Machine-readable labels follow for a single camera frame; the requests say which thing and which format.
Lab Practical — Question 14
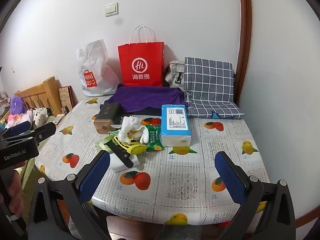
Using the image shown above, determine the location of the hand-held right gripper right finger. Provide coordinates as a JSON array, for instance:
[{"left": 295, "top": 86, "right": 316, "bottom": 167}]
[{"left": 214, "top": 151, "right": 297, "bottom": 240}]

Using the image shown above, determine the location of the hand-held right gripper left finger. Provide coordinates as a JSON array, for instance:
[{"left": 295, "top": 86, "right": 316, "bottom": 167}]
[{"left": 28, "top": 150, "right": 112, "bottom": 240}]

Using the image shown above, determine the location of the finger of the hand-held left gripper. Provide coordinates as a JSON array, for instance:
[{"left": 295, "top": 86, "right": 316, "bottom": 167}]
[
  {"left": 0, "top": 120, "right": 32, "bottom": 137},
  {"left": 25, "top": 122, "right": 57, "bottom": 146}
]

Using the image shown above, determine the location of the light green wipes pack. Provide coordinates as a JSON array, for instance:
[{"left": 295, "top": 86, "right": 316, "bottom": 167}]
[{"left": 95, "top": 139, "right": 113, "bottom": 154}]

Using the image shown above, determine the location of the yellow mesh pouch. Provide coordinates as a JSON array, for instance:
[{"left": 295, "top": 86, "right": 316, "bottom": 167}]
[{"left": 112, "top": 135, "right": 148, "bottom": 155}]

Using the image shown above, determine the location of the white cloth pouch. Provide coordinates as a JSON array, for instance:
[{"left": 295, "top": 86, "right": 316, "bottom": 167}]
[{"left": 117, "top": 116, "right": 140, "bottom": 143}]

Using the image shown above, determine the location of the person's left hand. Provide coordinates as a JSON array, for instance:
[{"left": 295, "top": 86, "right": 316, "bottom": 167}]
[{"left": 7, "top": 164, "right": 26, "bottom": 216}]

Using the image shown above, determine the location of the pink cloth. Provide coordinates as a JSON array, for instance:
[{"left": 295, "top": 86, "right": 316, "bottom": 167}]
[{"left": 5, "top": 112, "right": 33, "bottom": 128}]

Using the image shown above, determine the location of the white spotted plush toy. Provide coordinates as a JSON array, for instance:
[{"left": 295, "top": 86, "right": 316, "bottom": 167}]
[{"left": 30, "top": 107, "right": 50, "bottom": 127}]

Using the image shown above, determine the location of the purple plush toy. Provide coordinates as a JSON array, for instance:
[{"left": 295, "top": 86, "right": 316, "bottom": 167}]
[{"left": 10, "top": 95, "right": 27, "bottom": 115}]

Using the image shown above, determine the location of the white rectangular box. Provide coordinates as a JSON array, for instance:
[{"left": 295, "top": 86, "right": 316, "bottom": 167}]
[{"left": 109, "top": 152, "right": 140, "bottom": 173}]

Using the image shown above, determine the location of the wooden bed headboard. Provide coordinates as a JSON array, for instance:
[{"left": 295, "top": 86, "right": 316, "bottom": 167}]
[{"left": 14, "top": 77, "right": 63, "bottom": 117}]

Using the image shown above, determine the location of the brown patterned book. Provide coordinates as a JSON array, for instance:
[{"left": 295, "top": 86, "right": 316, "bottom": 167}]
[{"left": 58, "top": 85, "right": 75, "bottom": 113}]

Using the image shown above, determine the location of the fruit print tablecloth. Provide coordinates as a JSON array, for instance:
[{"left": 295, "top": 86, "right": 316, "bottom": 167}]
[{"left": 35, "top": 96, "right": 270, "bottom": 227}]

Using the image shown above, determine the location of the dark brown box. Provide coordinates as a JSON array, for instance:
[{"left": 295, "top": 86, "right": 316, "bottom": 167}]
[{"left": 94, "top": 102, "right": 121, "bottom": 133}]

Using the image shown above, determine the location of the dark green snack packet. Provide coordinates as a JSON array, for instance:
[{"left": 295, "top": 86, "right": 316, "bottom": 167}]
[{"left": 144, "top": 124, "right": 164, "bottom": 152}]

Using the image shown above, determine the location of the blue tissue pack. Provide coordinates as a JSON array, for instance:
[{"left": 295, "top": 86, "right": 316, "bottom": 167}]
[{"left": 160, "top": 104, "right": 192, "bottom": 147}]

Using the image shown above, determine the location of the white plastic shopping bag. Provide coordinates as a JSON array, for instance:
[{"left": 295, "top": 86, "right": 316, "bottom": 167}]
[{"left": 77, "top": 39, "right": 120, "bottom": 97}]

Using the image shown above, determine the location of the purple towel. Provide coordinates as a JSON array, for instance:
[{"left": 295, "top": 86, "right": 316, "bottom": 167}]
[{"left": 104, "top": 86, "right": 188, "bottom": 114}]

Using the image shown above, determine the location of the grey plaid cushion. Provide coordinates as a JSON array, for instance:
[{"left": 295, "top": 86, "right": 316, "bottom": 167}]
[{"left": 184, "top": 57, "right": 244, "bottom": 119}]

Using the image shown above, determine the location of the grey fabric bag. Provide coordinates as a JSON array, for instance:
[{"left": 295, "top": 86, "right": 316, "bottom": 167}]
[{"left": 164, "top": 60, "right": 186, "bottom": 88}]

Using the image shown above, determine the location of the red paper bag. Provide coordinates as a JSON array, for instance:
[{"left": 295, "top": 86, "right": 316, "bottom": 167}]
[{"left": 118, "top": 24, "right": 165, "bottom": 87}]

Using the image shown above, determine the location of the white wall light switch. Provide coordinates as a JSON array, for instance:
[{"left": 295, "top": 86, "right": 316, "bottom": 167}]
[{"left": 104, "top": 2, "right": 119, "bottom": 17}]

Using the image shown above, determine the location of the brown wooden door frame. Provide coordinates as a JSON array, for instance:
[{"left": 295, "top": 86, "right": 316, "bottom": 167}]
[{"left": 237, "top": 0, "right": 252, "bottom": 105}]

